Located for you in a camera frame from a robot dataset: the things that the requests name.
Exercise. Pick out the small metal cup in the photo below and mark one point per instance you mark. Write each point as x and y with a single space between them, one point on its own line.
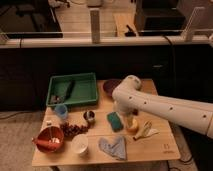
89 116

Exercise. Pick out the black object on floor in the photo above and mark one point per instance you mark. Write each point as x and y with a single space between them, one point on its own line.
130 32

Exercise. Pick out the black box background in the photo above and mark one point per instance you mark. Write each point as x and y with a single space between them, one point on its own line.
158 15

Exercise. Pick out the green plastic tray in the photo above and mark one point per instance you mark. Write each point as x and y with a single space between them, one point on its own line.
72 90

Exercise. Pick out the green sponge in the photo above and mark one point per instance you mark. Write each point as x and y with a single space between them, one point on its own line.
114 121

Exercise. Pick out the white post left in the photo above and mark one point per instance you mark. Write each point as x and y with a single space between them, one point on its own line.
95 25

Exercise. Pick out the blue plastic cup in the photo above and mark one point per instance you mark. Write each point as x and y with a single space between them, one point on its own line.
61 111

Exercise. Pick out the bunch of dark grapes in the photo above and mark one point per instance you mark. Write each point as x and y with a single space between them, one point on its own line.
73 130

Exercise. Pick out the white paper cup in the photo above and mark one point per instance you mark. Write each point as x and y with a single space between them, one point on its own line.
79 144

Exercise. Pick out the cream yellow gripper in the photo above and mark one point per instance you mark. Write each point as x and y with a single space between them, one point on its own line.
128 120

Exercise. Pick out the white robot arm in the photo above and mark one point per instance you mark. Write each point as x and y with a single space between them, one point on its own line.
194 115

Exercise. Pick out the black tool in tray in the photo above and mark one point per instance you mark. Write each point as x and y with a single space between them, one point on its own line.
56 99

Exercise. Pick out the red bowl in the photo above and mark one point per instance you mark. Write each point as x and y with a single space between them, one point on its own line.
49 139

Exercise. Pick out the purple bowl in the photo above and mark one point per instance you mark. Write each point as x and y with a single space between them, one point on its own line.
110 85

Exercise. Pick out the white bracket right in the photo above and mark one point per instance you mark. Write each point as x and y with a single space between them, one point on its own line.
192 23

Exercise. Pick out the orange fruit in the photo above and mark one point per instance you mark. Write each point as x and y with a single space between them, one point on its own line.
134 127

